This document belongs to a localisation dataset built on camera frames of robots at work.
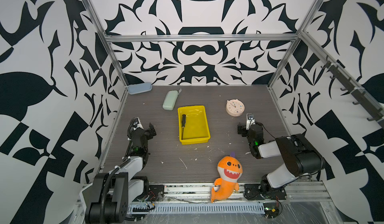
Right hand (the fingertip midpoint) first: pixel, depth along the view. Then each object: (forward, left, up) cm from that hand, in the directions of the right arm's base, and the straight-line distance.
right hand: (250, 121), depth 94 cm
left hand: (-5, +65, +6) cm, 65 cm away
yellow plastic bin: (0, +35, -3) cm, 36 cm away
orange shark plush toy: (-29, +18, +3) cm, 34 cm away
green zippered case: (+20, +51, -2) cm, 55 cm away
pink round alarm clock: (+13, +7, -4) cm, 15 cm away
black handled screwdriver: (+1, +42, -4) cm, 42 cm away
